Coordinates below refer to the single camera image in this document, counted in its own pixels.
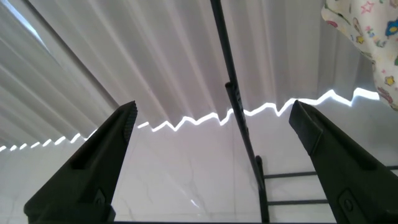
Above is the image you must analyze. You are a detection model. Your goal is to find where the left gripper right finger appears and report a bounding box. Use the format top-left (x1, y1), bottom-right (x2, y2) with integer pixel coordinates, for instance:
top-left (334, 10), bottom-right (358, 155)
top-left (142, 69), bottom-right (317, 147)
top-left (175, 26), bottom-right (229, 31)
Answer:
top-left (289, 99), bottom-right (398, 224)

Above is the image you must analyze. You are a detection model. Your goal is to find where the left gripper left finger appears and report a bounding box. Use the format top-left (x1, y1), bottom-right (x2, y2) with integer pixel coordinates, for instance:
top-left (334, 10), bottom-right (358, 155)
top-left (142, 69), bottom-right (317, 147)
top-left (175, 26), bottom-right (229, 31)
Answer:
top-left (24, 100), bottom-right (139, 223)

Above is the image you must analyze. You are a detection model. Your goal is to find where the cream printed garment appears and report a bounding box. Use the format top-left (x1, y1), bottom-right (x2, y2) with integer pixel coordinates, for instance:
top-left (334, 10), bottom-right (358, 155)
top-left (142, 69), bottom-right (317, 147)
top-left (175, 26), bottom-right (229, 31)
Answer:
top-left (321, 0), bottom-right (398, 112)

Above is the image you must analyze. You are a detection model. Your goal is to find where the black clothes rack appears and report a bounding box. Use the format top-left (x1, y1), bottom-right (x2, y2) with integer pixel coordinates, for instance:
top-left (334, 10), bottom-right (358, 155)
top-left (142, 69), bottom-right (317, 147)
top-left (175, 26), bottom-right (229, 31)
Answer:
top-left (210, 0), bottom-right (398, 223)

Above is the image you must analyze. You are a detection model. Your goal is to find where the white curtain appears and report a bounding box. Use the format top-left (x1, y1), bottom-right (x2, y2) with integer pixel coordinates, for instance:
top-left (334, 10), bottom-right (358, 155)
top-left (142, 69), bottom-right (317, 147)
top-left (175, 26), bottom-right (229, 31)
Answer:
top-left (0, 0), bottom-right (382, 150)

